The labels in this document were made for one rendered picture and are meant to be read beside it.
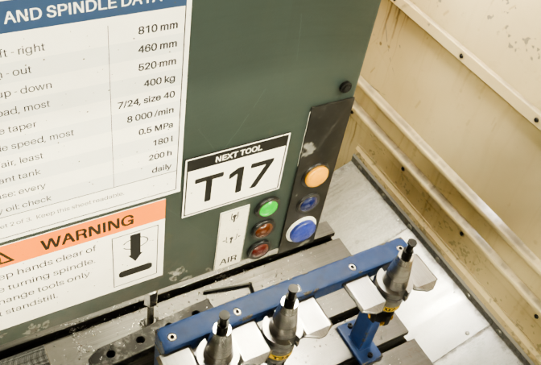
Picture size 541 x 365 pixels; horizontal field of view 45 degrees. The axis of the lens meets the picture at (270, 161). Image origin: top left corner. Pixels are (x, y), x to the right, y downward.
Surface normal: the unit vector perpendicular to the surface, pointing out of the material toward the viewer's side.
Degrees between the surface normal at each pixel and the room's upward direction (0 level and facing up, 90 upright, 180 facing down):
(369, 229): 24
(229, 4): 90
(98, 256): 90
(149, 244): 90
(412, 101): 90
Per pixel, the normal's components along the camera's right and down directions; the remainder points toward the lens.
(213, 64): 0.48, 0.66
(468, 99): -0.87, 0.25
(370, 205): -0.23, -0.55
